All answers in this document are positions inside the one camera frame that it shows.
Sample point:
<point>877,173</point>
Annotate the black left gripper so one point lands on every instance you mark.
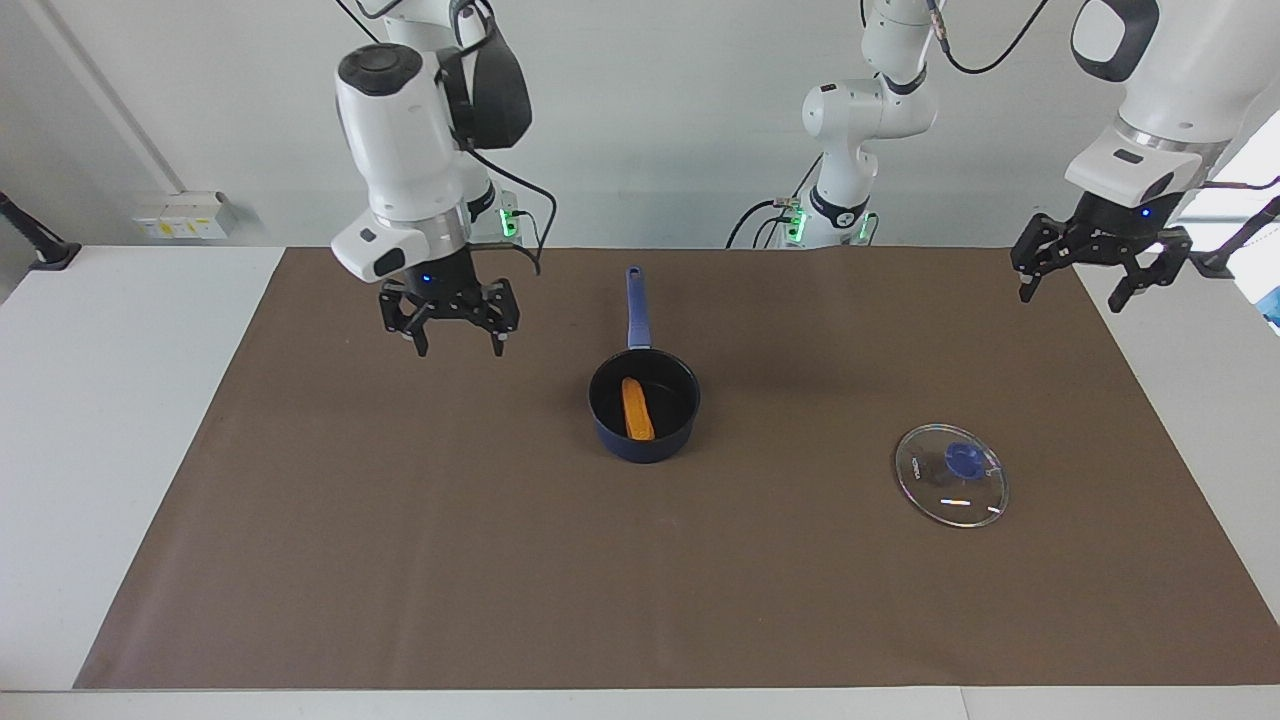
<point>1115,235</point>

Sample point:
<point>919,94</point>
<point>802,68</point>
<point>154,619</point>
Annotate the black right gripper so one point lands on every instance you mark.
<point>445,295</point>

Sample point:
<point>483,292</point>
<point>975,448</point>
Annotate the yellow toy corn cob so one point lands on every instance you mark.
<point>637,410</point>

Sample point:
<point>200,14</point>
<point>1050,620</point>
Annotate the glass lid with blue knob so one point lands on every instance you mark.
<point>960,500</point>

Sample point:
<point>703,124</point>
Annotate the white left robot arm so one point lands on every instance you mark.
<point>870,110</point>

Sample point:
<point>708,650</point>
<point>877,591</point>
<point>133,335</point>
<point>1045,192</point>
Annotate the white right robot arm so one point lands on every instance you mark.
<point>400,150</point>

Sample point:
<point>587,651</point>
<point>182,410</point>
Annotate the dark blue saucepan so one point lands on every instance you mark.
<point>637,310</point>

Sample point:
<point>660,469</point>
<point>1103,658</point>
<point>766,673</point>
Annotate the blue object at edge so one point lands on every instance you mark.
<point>1273,308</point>

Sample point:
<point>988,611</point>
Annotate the brown table mat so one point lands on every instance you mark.
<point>800,580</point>

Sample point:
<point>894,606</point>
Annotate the black camera stand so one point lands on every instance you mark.
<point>55,255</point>
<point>1215,265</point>

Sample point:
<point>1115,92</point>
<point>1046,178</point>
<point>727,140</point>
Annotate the white wall socket box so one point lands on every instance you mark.
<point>185,222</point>

